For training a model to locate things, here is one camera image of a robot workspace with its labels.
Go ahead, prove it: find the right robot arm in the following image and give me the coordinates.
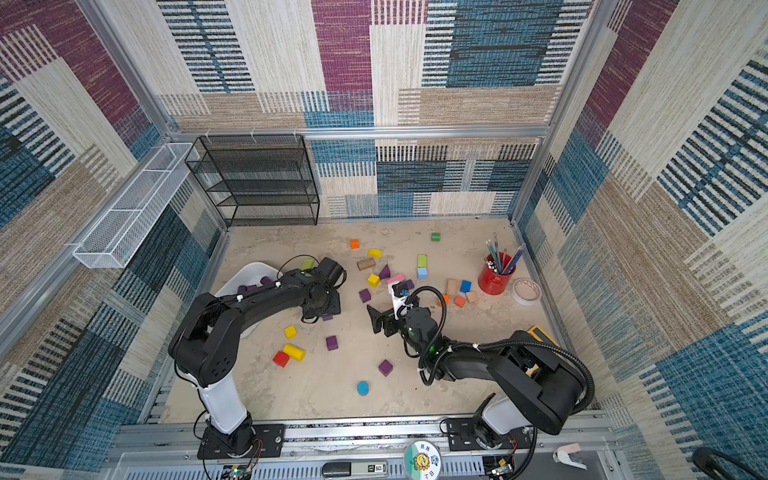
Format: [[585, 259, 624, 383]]
[[367, 282, 596, 449]]

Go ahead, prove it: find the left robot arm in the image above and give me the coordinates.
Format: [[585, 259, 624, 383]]
[[168, 257, 347, 462]]

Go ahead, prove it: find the dark wood grain block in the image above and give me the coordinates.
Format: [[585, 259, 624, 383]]
[[356, 257, 376, 271]]

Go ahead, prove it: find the pink rectangular block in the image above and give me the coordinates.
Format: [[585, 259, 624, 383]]
[[387, 274, 406, 285]]

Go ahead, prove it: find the blue round disc block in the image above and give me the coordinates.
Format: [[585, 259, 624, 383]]
[[357, 381, 370, 396]]

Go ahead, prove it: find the yellow cylinder block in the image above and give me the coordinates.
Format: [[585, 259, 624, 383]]
[[283, 344, 306, 361]]

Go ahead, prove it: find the small yellow cube block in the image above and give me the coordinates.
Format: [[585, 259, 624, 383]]
[[284, 325, 298, 339]]

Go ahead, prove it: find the red cube block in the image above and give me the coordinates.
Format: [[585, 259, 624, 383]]
[[273, 351, 291, 368]]

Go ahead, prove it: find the yellow calculator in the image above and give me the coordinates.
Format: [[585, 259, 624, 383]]
[[527, 326, 559, 347]]

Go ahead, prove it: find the tape roll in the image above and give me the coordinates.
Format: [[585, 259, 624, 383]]
[[511, 278, 542, 307]]

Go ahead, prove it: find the red pencil bucket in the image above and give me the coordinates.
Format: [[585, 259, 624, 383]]
[[477, 252, 516, 295]]

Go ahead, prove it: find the white wire mesh basket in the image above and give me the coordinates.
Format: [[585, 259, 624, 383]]
[[73, 143, 192, 269]]

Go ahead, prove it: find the natural wood tall block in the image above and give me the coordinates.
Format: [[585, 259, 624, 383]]
[[445, 278, 459, 296]]

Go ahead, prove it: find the white plastic storage bin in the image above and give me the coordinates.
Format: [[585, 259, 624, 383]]
[[214, 261, 283, 340]]

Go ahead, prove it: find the black wire mesh shelf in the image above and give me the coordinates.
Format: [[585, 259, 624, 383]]
[[185, 134, 320, 227]]

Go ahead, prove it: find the round green sticker badge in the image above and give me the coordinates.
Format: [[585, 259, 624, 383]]
[[403, 440, 443, 480]]

